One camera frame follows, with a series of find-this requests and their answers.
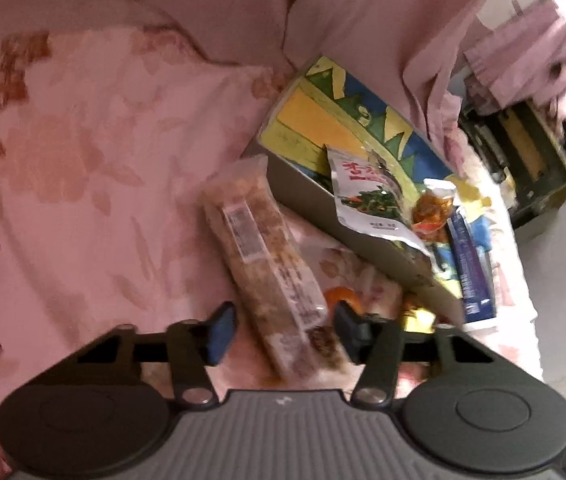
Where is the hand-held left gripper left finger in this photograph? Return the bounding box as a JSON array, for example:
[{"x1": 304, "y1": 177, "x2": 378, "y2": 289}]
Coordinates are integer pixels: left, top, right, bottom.
[{"x1": 38, "y1": 301, "x2": 238, "y2": 408}]

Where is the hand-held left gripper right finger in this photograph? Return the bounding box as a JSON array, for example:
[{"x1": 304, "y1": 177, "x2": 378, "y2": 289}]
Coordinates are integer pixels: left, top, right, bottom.
[{"x1": 333, "y1": 300, "x2": 531, "y2": 407}]

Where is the small round orange snack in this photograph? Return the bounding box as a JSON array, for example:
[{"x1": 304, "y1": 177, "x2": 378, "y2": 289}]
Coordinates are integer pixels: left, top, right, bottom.
[{"x1": 325, "y1": 286, "x2": 364, "y2": 316}]

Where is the bright yellow snack packet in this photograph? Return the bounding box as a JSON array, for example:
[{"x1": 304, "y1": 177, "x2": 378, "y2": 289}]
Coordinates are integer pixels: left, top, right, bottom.
[{"x1": 403, "y1": 307, "x2": 436, "y2": 333}]

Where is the long clear snack packet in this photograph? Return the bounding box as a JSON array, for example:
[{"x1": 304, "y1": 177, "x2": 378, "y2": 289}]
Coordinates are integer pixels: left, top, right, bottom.
[{"x1": 200, "y1": 155, "x2": 336, "y2": 381}]

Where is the dark blue snack packet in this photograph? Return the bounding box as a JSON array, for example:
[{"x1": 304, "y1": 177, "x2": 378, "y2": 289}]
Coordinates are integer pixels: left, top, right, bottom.
[{"x1": 445, "y1": 207, "x2": 498, "y2": 323}]

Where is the colourful cardboard tray box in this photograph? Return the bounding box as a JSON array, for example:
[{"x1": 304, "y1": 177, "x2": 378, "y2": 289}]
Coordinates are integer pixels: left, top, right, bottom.
[{"x1": 242, "y1": 55, "x2": 496, "y2": 318}]

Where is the green and white snack packet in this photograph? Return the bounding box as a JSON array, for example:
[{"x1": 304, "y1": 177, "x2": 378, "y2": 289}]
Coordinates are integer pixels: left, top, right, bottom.
[{"x1": 325, "y1": 144, "x2": 434, "y2": 258}]

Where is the orange snack packet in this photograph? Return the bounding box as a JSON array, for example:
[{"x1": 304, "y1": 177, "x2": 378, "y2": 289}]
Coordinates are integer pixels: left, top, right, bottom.
[{"x1": 410, "y1": 182, "x2": 456, "y2": 246}]

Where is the floral pink bed sheet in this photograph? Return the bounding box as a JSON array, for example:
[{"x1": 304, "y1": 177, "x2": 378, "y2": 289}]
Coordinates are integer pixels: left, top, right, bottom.
[{"x1": 0, "y1": 0, "x2": 544, "y2": 480}]

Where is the pink curtain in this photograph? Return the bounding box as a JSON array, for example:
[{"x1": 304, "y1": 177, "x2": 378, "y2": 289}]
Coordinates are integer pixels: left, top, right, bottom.
[{"x1": 0, "y1": 0, "x2": 554, "y2": 181}]

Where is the hanging pale pink cloth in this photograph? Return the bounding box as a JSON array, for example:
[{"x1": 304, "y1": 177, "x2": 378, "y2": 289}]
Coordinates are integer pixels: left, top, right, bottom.
[{"x1": 463, "y1": 0, "x2": 566, "y2": 116}]

